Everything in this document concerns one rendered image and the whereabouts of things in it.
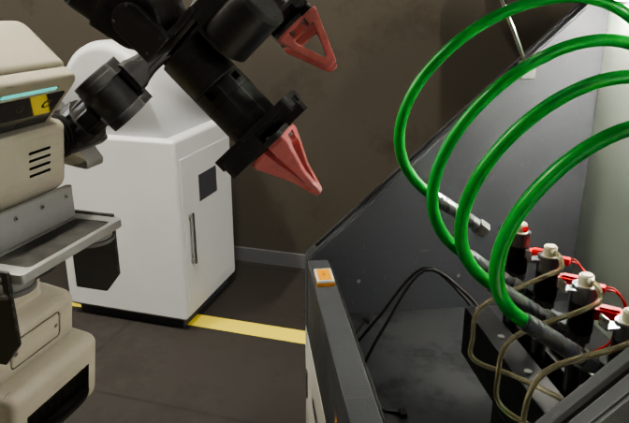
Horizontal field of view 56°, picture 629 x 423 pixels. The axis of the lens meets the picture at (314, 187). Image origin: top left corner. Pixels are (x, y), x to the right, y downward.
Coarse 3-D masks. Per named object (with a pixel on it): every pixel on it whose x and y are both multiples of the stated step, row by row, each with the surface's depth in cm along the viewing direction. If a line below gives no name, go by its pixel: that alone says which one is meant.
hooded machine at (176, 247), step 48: (96, 48) 241; (144, 144) 243; (192, 144) 255; (96, 192) 257; (144, 192) 250; (192, 192) 258; (144, 240) 257; (192, 240) 261; (144, 288) 265; (192, 288) 265
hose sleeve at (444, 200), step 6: (438, 198) 77; (444, 198) 77; (444, 204) 77; (450, 204) 78; (456, 204) 78; (444, 210) 78; (450, 210) 78; (456, 210) 78; (474, 216) 79; (468, 222) 79; (474, 222) 79; (480, 222) 79; (474, 228) 79
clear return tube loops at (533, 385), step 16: (560, 256) 71; (480, 304) 69; (592, 304) 62; (544, 320) 62; (560, 320) 61; (512, 336) 62; (592, 352) 55; (608, 352) 55; (496, 368) 62; (496, 384) 63; (528, 384) 66; (496, 400) 63; (528, 400) 56; (560, 400) 63; (512, 416) 62
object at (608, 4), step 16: (528, 0) 71; (544, 0) 71; (560, 0) 72; (576, 0) 72; (592, 0) 72; (608, 0) 72; (496, 16) 71; (624, 16) 73; (464, 32) 71; (448, 48) 72; (432, 64) 72; (416, 80) 73; (416, 96) 73; (400, 112) 74; (400, 128) 74; (400, 144) 75; (400, 160) 75; (416, 176) 76
